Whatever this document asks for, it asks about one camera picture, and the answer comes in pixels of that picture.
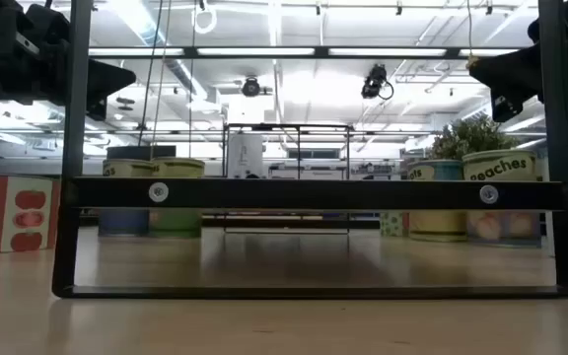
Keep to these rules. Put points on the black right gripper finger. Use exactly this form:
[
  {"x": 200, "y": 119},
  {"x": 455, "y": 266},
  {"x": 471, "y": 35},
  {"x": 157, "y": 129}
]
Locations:
[
  {"x": 511, "y": 74},
  {"x": 506, "y": 107}
]

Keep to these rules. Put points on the peaches label can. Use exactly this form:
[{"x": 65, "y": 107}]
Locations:
[{"x": 503, "y": 167}]

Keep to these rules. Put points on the blue label can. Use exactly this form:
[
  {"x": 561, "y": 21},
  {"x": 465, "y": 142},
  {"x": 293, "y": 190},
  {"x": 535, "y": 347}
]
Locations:
[{"x": 123, "y": 223}]

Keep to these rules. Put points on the yellow and teal label can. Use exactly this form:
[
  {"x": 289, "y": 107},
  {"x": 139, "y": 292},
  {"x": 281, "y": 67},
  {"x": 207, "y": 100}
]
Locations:
[{"x": 437, "y": 224}]

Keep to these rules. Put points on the green dotted label can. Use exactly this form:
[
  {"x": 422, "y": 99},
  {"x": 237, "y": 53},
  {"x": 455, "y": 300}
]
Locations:
[{"x": 391, "y": 224}]

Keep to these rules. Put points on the potted plant in ribbed pot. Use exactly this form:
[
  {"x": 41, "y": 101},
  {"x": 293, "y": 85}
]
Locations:
[{"x": 471, "y": 138}]

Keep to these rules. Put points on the black background monitor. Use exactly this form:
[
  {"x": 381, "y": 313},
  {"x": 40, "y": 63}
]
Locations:
[{"x": 136, "y": 152}]

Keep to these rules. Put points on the white cylinder appliance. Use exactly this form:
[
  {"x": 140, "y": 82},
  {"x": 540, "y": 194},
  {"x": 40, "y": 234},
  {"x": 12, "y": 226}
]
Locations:
[{"x": 244, "y": 155}]

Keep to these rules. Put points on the black overhead light bar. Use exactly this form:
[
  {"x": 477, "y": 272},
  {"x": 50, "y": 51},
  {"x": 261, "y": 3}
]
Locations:
[{"x": 321, "y": 51}]

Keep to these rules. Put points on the round black ceiling camera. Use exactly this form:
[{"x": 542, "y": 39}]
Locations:
[{"x": 251, "y": 87}]

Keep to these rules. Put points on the black aluminium table frame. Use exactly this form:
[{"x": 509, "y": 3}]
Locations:
[{"x": 264, "y": 223}]

